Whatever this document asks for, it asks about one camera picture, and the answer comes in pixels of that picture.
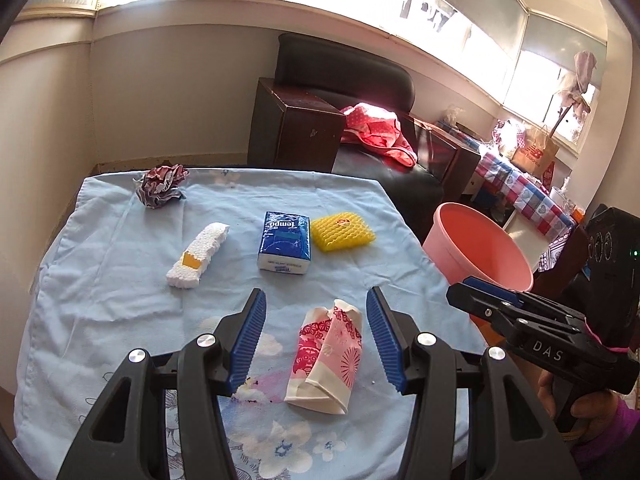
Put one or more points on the person's right hand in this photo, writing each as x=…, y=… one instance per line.
x=594, y=412

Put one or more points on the purple sleeve right forearm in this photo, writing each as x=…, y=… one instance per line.
x=614, y=453

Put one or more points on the blue tempo tissue pack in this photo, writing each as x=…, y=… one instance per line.
x=285, y=245

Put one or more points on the pink plastic trash bin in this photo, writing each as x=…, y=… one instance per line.
x=463, y=242

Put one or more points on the checkered cloth side table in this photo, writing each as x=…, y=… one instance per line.
x=538, y=224

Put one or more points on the brown paper shopping bag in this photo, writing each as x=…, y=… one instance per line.
x=535, y=151

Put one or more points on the red polka dot cloth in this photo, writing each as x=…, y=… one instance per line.
x=378, y=131

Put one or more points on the red white paper ball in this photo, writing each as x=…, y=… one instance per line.
x=160, y=185

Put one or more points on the yellow foam fruit net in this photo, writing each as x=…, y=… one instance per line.
x=345, y=230

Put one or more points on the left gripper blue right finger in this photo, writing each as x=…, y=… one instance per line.
x=388, y=338

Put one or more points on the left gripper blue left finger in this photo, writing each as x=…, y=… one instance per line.
x=248, y=329

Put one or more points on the red pink patterned paper bag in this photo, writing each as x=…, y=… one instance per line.
x=327, y=359

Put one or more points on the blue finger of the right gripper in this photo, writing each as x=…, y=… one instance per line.
x=493, y=290
x=497, y=319

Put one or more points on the black leather armchair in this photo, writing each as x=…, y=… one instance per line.
x=337, y=109

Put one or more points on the light blue floral tablecloth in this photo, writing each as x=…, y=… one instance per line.
x=102, y=291

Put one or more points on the white foam piece orange label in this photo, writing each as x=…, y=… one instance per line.
x=187, y=271

